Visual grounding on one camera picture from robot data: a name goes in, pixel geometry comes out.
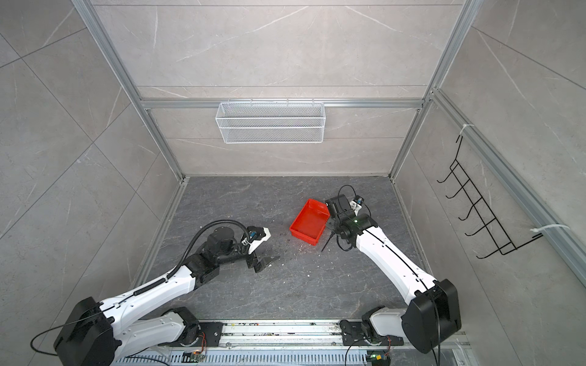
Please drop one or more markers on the black wire hook rack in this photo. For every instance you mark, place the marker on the black wire hook rack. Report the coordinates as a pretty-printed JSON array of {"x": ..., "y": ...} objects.
[{"x": 478, "y": 205}]

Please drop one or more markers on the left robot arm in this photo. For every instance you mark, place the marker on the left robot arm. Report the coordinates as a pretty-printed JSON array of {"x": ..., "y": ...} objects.
[{"x": 100, "y": 332}]

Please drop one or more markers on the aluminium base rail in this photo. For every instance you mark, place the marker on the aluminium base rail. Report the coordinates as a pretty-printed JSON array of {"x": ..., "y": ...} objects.
[{"x": 235, "y": 335}]

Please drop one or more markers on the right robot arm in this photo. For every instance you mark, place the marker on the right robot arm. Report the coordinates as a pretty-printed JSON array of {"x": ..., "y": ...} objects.
[{"x": 433, "y": 312}]

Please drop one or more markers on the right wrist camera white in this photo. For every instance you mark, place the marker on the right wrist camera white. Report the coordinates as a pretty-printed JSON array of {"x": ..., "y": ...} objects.
[{"x": 357, "y": 203}]

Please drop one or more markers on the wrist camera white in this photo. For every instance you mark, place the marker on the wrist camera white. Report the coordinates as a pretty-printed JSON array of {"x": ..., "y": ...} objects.
[
  {"x": 254, "y": 237},
  {"x": 357, "y": 203}
]

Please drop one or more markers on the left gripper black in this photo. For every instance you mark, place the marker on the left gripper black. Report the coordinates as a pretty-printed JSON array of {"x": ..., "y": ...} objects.
[{"x": 261, "y": 264}]

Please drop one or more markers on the white wire mesh basket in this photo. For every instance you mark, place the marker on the white wire mesh basket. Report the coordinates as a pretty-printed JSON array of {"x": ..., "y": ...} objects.
[{"x": 271, "y": 122}]

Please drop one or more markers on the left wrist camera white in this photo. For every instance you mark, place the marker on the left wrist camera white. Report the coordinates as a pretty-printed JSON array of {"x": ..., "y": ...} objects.
[{"x": 254, "y": 237}]

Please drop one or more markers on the red plastic bin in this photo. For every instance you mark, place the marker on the red plastic bin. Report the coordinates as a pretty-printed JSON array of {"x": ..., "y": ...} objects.
[{"x": 310, "y": 223}]

